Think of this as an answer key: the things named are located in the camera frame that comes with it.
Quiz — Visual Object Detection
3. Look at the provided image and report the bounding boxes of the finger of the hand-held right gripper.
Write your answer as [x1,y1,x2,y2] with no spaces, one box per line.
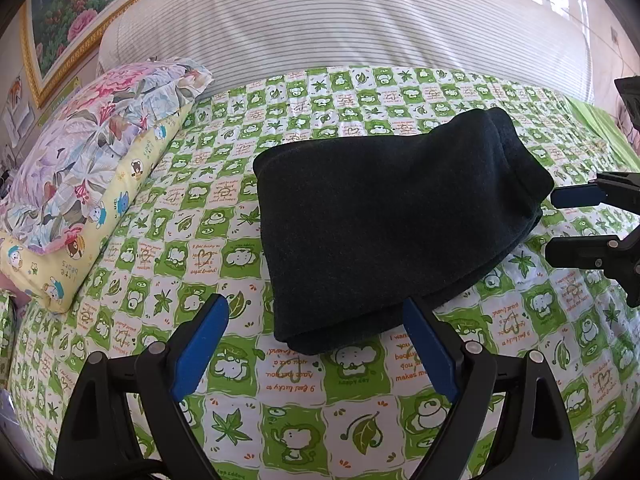
[552,172,640,209]
[545,225,640,309]

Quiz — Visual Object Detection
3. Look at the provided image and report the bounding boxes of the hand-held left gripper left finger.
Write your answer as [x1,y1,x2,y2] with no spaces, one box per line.
[52,294,231,480]

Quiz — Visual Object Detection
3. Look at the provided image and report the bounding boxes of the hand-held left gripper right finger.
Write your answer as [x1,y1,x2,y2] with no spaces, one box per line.
[401,296,593,480]

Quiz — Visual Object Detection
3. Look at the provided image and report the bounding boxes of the dark pants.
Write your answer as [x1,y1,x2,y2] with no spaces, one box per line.
[253,107,556,357]

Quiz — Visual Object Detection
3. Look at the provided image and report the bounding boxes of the plain green cloth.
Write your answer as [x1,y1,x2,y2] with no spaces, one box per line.
[569,97,640,173]

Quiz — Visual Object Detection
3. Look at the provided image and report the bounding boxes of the green checked bed sheet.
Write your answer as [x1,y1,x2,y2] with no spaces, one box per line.
[0,65,640,480]

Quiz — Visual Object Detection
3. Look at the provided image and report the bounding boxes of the yellow cartoon pillow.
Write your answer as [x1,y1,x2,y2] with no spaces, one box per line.
[0,100,197,314]

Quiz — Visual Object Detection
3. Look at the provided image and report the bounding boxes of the floral pillow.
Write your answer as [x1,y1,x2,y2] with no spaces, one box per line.
[0,59,213,254]

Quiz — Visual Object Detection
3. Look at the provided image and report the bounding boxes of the striped padded headboard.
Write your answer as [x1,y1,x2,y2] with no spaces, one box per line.
[97,0,597,107]

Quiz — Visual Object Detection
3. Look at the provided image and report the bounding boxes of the gold framed flower painting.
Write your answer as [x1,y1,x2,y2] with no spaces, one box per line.
[22,0,533,109]

